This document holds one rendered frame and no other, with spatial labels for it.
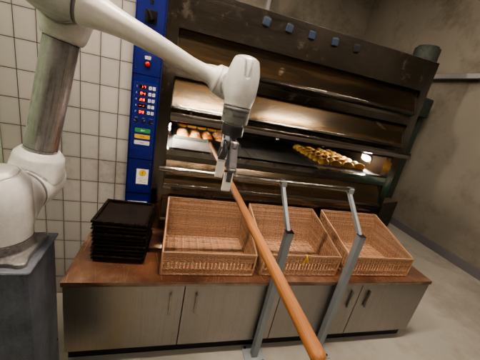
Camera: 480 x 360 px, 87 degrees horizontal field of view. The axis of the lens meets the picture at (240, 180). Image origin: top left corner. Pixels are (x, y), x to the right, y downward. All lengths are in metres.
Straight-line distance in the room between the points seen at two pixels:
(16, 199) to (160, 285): 0.85
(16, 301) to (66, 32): 0.82
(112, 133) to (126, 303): 0.99
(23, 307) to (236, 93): 0.92
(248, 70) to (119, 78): 1.04
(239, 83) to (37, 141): 0.70
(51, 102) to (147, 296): 1.06
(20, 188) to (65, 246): 1.24
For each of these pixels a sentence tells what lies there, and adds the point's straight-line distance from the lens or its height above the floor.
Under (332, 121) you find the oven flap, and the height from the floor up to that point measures 1.55.
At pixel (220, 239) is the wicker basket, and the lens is 1.91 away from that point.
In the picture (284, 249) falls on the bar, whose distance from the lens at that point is 1.48.
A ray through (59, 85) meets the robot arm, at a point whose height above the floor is 1.52.
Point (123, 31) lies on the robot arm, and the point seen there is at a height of 1.70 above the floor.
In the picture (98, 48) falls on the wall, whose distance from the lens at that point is 1.75.
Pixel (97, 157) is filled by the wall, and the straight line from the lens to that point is 1.83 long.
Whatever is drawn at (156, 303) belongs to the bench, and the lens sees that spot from 1.64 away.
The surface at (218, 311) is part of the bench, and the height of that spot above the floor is 0.36.
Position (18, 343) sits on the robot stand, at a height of 0.72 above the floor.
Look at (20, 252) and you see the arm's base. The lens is 1.04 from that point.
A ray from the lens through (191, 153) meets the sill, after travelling 1.75.
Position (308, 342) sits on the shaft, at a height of 1.19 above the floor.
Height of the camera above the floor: 1.60
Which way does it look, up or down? 18 degrees down
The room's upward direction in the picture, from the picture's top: 12 degrees clockwise
